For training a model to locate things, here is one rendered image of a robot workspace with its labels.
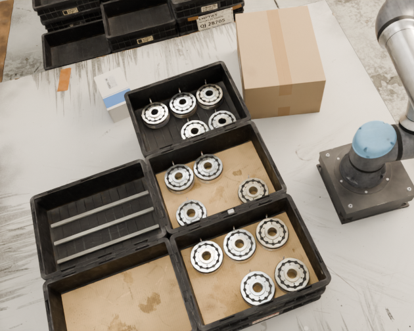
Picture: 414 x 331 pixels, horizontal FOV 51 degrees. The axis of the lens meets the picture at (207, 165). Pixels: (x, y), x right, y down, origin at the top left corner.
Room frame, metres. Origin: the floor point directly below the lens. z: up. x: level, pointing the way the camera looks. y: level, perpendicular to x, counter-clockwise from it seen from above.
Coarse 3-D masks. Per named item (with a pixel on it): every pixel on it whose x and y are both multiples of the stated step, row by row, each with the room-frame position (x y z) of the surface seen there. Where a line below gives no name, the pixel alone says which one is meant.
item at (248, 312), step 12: (264, 204) 0.53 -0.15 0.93; (228, 216) 0.53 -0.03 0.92; (300, 216) 0.47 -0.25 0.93; (192, 228) 0.51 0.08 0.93; (312, 240) 0.39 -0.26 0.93; (180, 264) 0.41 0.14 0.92; (324, 264) 0.32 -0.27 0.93; (300, 288) 0.26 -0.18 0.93; (312, 288) 0.26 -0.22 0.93; (192, 300) 0.30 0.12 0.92; (276, 300) 0.25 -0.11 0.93; (240, 312) 0.23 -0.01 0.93; (252, 312) 0.23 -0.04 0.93; (216, 324) 0.22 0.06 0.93
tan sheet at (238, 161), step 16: (224, 160) 0.77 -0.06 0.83; (240, 160) 0.76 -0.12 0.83; (256, 160) 0.75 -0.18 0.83; (160, 176) 0.77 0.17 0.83; (224, 176) 0.71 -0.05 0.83; (240, 176) 0.70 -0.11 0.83; (256, 176) 0.69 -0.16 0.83; (192, 192) 0.68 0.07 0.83; (208, 192) 0.66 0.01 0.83; (224, 192) 0.65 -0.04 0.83; (256, 192) 0.63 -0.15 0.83; (272, 192) 0.61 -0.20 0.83; (176, 208) 0.63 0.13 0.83; (208, 208) 0.60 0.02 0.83; (224, 208) 0.59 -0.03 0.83; (176, 224) 0.57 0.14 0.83
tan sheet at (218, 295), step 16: (256, 224) 0.51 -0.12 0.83; (288, 224) 0.49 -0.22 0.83; (208, 240) 0.49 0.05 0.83; (256, 240) 0.46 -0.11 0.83; (288, 240) 0.44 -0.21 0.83; (208, 256) 0.44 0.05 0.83; (224, 256) 0.43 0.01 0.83; (256, 256) 0.41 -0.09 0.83; (272, 256) 0.40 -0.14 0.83; (288, 256) 0.39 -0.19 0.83; (304, 256) 0.38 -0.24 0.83; (192, 272) 0.40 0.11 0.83; (224, 272) 0.38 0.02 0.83; (240, 272) 0.37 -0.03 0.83; (272, 272) 0.35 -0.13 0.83; (208, 288) 0.34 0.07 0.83; (224, 288) 0.33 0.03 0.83; (256, 288) 0.31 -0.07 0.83; (208, 304) 0.29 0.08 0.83; (224, 304) 0.29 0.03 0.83; (240, 304) 0.28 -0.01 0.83; (208, 320) 0.25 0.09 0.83
